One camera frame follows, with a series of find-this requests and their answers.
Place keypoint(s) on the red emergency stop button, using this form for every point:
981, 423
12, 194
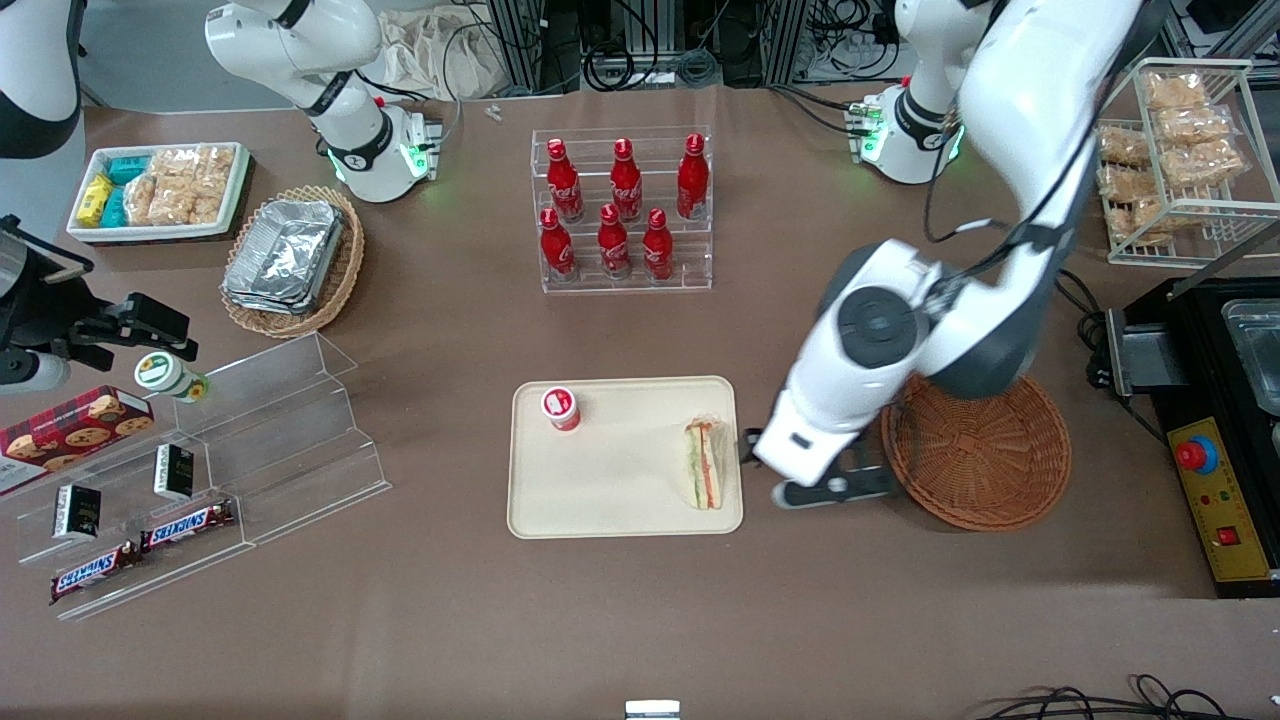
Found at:
1195, 455

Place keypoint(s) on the small black box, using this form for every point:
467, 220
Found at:
173, 472
76, 512

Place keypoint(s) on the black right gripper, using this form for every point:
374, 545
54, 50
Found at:
47, 312

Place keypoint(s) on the oval brown wicker basket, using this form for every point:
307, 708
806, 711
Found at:
345, 270

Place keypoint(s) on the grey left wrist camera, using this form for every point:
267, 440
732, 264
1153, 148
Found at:
830, 490

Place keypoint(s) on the beige cloth bag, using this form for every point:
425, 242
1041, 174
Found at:
440, 55

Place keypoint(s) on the clear acrylic bottle rack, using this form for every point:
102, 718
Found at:
625, 275

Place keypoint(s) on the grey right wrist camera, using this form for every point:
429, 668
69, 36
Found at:
30, 370

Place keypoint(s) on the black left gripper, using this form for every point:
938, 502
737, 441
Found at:
745, 450

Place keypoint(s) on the steel appliance pan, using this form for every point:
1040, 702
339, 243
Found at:
1258, 350

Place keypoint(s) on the teal snack packet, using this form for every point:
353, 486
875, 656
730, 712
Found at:
128, 170
115, 207

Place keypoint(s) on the green lid white cup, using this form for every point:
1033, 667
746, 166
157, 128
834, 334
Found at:
165, 375

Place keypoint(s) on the yellow snack packet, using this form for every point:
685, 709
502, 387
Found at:
95, 200

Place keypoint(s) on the white rectangular snack bin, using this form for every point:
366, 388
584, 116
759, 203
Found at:
90, 232

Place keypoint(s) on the stack of foil trays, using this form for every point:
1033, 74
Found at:
285, 255

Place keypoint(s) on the black countertop appliance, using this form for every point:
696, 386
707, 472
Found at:
1200, 350

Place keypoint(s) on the clear bag rice crackers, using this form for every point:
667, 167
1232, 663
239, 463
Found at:
175, 165
215, 165
170, 203
140, 200

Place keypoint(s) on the red tartan cookie box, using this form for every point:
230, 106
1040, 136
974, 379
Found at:
60, 435

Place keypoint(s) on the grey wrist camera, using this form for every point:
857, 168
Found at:
30, 370
830, 490

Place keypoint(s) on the clear bag fried crackers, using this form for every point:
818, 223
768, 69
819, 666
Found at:
1124, 146
1128, 184
1138, 220
1176, 91
1203, 164
1193, 125

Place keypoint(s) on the grey metal bracket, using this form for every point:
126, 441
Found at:
1140, 355

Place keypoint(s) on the red cola bottle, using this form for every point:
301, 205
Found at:
657, 250
564, 185
613, 245
692, 180
556, 248
626, 185

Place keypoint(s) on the red white yogurt cup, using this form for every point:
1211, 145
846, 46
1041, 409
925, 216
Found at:
561, 408

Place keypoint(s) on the triangle sandwich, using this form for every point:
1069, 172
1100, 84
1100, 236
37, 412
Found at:
704, 465

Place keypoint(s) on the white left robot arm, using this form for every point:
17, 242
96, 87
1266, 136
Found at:
1020, 130

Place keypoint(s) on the clear acrylic stepped shelf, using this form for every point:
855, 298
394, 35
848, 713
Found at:
290, 440

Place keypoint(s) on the yellow control box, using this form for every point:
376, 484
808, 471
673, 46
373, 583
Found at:
1220, 500

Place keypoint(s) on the beige plastic tray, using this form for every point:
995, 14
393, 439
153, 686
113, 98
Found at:
620, 480

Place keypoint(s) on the snickers bar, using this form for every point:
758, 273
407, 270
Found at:
188, 525
95, 572

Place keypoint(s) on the round brown wicker basket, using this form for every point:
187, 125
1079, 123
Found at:
990, 460

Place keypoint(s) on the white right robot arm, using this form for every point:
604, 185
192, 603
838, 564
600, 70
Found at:
300, 40

